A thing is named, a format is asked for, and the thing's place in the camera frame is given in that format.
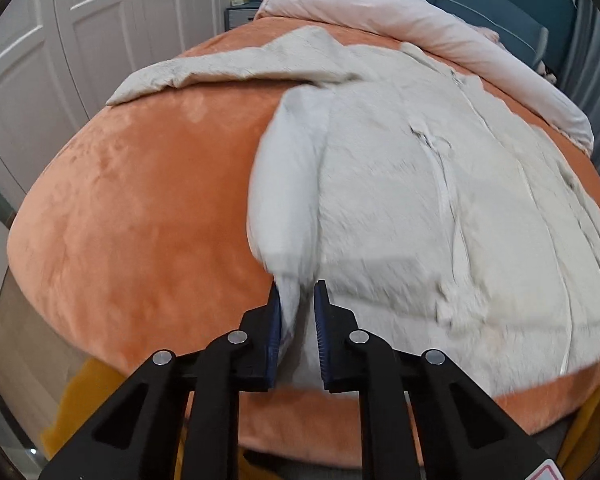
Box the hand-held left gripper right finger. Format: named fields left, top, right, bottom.
left=314, top=280, right=561, bottom=480

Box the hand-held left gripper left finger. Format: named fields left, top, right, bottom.
left=38, top=282, right=283, bottom=480

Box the white fluffy coat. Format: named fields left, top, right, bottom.
left=106, top=27, right=600, bottom=393

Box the orange plush bed blanket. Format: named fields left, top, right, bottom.
left=7, top=15, right=600, bottom=468

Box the yellow bed skirt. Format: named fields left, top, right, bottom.
left=40, top=360, right=600, bottom=480

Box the dark blue nightstand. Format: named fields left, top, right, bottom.
left=224, top=2, right=263, bottom=31

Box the pale pink duvet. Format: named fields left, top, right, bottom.
left=257, top=0, right=595, bottom=153

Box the white panelled wardrobe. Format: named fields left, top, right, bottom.
left=0, top=0, right=253, bottom=241

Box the grey sheer curtain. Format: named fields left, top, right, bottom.
left=560, top=0, right=600, bottom=186

